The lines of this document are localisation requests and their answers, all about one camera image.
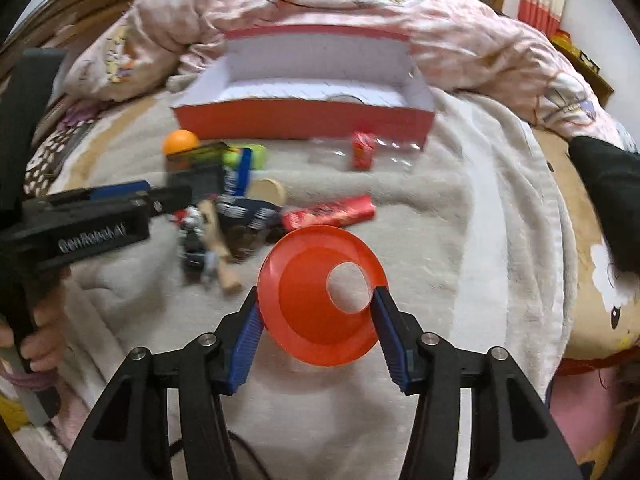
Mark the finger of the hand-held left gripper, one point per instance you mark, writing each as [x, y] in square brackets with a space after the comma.
[170, 200]
[120, 190]

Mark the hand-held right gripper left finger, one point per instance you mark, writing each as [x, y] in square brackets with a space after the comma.
[245, 347]

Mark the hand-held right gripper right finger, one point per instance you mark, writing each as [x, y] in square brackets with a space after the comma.
[395, 347]

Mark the black and white toy figure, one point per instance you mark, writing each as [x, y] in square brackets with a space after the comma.
[192, 247]

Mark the orange ball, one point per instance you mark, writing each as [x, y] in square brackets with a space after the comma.
[179, 142]

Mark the orange plastic funnel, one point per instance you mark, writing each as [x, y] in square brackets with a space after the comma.
[300, 310]

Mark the dark patterned bag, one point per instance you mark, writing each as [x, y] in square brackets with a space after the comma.
[245, 230]

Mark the round wooden disc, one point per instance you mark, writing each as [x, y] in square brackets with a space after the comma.
[270, 192]

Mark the red cardboard box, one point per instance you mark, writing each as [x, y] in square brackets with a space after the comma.
[300, 120]

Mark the person's left hand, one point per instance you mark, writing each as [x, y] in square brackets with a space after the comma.
[47, 332]

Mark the wooden block piece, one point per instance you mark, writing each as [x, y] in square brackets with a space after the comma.
[220, 252]

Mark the spotted bed sheet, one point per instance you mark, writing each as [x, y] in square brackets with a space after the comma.
[47, 160]

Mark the blue plastic clip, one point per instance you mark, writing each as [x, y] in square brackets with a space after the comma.
[243, 170]

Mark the green orange plastic case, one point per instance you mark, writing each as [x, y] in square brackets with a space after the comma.
[257, 156]

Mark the white fleece blanket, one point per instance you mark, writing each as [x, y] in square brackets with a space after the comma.
[450, 260]

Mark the red snack tube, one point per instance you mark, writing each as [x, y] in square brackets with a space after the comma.
[330, 212]

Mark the wooden headboard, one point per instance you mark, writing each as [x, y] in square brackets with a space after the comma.
[75, 0]

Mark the clear bottle with red label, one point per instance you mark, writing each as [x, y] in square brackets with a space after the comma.
[363, 150]

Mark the tan cartoon plush blanket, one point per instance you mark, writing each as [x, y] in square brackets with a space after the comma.
[585, 285]

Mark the black cloth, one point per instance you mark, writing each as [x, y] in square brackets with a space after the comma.
[605, 185]

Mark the pink cartoon quilt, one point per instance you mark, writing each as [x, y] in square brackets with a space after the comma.
[475, 45]

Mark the wooden furniture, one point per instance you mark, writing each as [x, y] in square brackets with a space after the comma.
[595, 77]

